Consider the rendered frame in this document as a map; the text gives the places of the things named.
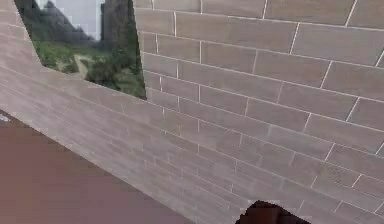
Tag window with green outdoor view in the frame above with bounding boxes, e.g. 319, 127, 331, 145
13, 0, 148, 101

